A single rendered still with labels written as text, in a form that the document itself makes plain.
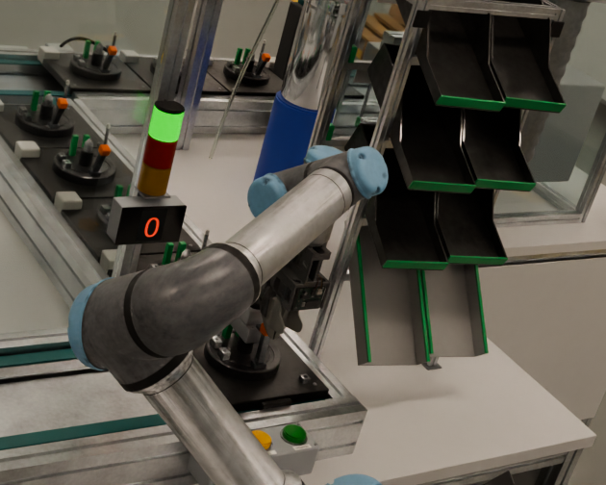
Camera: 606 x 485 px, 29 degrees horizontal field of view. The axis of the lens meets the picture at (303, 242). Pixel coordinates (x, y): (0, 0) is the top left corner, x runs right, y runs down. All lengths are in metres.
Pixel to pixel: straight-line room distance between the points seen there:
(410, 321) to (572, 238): 1.23
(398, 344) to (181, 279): 0.87
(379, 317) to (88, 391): 0.56
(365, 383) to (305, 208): 0.85
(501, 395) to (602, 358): 1.34
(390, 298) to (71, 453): 0.72
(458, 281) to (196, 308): 1.02
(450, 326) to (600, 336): 1.47
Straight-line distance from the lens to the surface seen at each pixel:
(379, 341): 2.23
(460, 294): 2.38
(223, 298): 1.46
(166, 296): 1.45
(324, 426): 2.12
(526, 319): 3.45
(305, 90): 2.92
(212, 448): 1.62
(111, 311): 1.51
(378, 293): 2.25
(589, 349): 3.77
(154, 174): 1.97
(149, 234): 2.02
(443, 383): 2.50
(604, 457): 4.19
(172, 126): 1.94
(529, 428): 2.47
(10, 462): 1.83
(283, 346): 2.23
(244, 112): 3.39
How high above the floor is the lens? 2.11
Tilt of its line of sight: 26 degrees down
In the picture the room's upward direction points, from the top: 16 degrees clockwise
